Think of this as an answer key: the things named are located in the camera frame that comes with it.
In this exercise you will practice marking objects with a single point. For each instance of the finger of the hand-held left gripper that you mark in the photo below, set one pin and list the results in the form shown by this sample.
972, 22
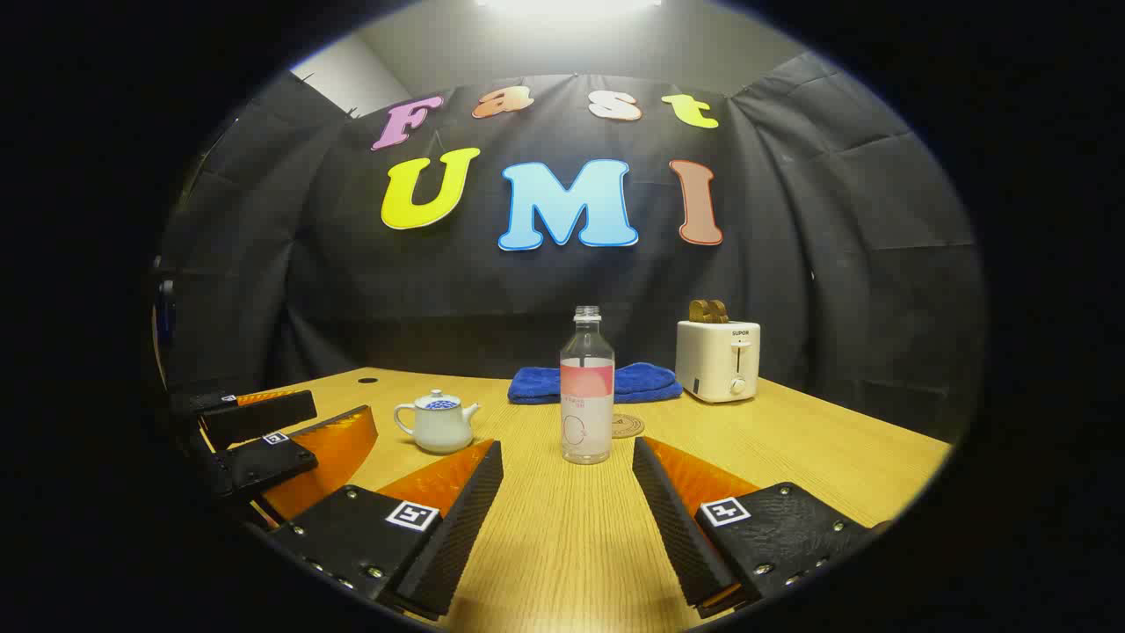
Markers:
264, 415
264, 462

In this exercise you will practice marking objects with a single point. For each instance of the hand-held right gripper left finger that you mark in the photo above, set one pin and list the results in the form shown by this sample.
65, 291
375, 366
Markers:
457, 527

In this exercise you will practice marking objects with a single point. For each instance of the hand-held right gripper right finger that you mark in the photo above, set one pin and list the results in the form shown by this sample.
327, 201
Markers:
677, 527

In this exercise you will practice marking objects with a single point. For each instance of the white ceramic teacup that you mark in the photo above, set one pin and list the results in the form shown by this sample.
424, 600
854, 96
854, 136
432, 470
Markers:
439, 432

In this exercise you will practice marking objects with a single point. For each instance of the round wooden coaster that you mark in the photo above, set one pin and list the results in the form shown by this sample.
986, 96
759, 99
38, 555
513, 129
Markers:
628, 426

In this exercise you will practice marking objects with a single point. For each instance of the clear water bottle pink label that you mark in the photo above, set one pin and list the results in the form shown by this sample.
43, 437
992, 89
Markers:
586, 396

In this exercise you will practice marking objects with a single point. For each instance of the blue folded towel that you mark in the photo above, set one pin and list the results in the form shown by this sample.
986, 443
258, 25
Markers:
650, 382

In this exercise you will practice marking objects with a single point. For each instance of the white toaster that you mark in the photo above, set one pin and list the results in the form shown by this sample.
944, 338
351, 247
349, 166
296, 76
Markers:
712, 365

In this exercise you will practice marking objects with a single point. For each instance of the brown bread slice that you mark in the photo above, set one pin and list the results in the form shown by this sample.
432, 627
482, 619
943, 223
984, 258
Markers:
720, 312
699, 311

